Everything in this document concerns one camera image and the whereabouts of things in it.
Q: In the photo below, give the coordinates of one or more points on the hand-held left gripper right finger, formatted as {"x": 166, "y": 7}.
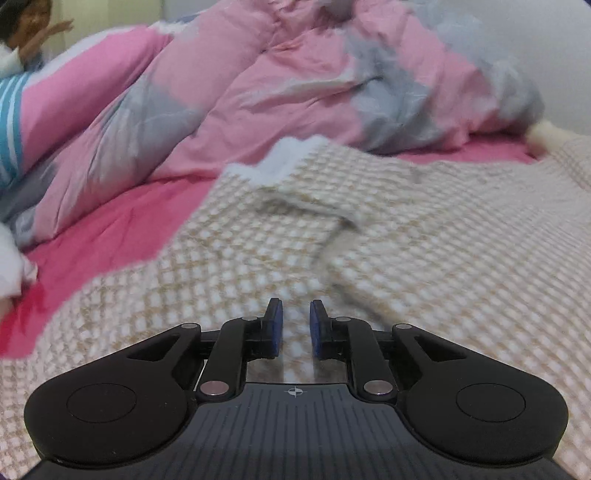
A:
{"x": 315, "y": 330}

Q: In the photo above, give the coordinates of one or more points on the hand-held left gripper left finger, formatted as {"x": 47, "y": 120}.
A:
{"x": 276, "y": 327}

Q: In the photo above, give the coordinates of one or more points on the beige white checked jacket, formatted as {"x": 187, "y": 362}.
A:
{"x": 415, "y": 277}

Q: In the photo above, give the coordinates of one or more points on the pink grey quilt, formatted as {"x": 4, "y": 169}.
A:
{"x": 300, "y": 92}

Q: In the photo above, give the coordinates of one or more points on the white cloth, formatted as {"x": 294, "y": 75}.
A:
{"x": 11, "y": 267}

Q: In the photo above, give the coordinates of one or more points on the blue pink cartoon pillow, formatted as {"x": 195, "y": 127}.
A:
{"x": 69, "y": 101}

